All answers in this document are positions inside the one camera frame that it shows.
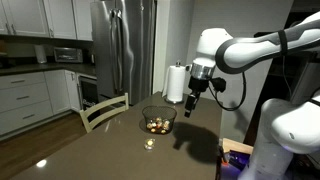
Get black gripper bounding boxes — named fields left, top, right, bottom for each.
left=183, top=77, right=211, bottom=119

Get gold candy in clear wrapper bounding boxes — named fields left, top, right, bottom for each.
left=143, top=138, right=157, bottom=151

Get white paper towel roll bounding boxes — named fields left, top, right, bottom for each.
left=165, top=64, right=187, bottom=103

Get glass bowl with items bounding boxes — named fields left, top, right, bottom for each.
left=141, top=105, right=178, bottom=136

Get metal paper towel holder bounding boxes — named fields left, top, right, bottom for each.
left=163, top=59, right=186, bottom=105

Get wooden board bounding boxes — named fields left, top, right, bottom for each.
left=221, top=137, right=255, bottom=156

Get stainless steel refrigerator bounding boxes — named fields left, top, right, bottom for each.
left=89, top=0, right=157, bottom=106

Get cream wooden chair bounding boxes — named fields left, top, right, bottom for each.
left=79, top=92, right=130, bottom=134

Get black undercounter cooler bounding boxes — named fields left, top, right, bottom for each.
left=77, top=74, right=100, bottom=112

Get dark kitchen countertop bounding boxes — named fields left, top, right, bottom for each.
left=0, top=62, right=98, bottom=80

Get white canister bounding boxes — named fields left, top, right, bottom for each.
left=34, top=44, right=48, bottom=65

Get white lower kitchen cabinets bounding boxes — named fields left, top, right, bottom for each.
left=0, top=69, right=82, bottom=137

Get white kitchen cabinets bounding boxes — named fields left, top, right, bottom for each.
left=0, top=0, right=95, bottom=42
left=0, top=69, right=82, bottom=137

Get white upper kitchen cabinets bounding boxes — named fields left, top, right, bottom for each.
left=0, top=0, right=95, bottom=42

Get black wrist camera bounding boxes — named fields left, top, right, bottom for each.
left=210, top=76, right=227, bottom=94

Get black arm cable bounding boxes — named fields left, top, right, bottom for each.
left=208, top=29, right=294, bottom=112

